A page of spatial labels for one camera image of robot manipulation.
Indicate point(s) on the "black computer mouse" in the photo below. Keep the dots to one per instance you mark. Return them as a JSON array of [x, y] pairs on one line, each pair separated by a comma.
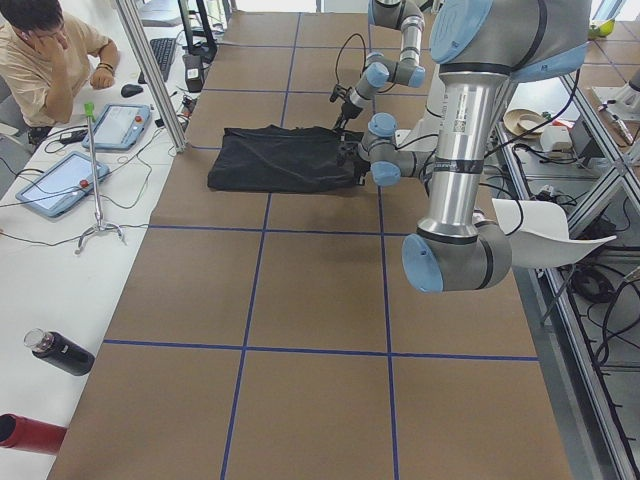
[[130, 90]]

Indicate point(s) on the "seated person beige shirt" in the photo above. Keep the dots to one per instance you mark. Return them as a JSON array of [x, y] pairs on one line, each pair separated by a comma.
[[47, 55]]

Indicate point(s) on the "white power adapter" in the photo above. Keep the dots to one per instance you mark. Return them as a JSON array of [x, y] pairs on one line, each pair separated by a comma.
[[555, 138]]

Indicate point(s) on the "wooden bowl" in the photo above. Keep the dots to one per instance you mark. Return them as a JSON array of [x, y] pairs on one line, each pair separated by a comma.
[[524, 122]]

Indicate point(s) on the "near blue teach pendant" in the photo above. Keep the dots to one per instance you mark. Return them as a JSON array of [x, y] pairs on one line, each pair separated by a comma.
[[59, 188]]

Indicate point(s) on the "black box white label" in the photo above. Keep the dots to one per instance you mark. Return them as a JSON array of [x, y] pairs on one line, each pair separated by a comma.
[[194, 73]]

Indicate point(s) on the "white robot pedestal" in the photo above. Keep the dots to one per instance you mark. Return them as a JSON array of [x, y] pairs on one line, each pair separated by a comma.
[[417, 145]]

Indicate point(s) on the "brown paper table cover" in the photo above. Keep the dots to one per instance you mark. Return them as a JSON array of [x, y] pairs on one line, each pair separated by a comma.
[[274, 336]]

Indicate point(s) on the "blue teach pendant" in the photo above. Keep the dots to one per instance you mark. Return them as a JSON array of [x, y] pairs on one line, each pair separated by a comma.
[[59, 188], [118, 126]]

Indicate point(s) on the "white plastic chair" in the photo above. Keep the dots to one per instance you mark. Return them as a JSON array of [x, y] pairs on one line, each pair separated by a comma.
[[541, 234]]

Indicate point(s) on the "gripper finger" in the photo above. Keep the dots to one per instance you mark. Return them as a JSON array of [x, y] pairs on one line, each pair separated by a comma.
[[340, 124]]

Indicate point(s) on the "aluminium frame post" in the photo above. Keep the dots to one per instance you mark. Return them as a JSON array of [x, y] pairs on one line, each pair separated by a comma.
[[140, 45]]

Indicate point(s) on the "far blue teach pendant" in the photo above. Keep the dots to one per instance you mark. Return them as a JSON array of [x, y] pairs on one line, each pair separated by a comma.
[[118, 126]]

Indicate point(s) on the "black water bottle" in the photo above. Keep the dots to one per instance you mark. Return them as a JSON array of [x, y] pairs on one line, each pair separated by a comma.
[[59, 351]]

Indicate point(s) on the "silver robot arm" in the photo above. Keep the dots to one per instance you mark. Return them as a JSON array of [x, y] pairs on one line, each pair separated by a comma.
[[377, 71], [478, 47]]

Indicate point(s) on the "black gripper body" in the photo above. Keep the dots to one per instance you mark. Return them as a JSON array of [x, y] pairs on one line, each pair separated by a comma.
[[346, 110], [351, 152]]

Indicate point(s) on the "silver tripod stand green top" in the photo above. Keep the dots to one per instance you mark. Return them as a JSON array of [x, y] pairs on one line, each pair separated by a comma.
[[101, 225]]

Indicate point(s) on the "black graphic t-shirt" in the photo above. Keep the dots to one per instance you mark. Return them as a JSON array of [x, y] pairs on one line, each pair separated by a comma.
[[277, 160]]

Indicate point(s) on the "black keyboard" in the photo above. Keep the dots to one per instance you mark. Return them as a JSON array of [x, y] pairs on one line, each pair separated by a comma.
[[164, 50]]

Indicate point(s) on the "red water bottle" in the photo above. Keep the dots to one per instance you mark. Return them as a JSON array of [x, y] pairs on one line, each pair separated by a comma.
[[26, 434]]

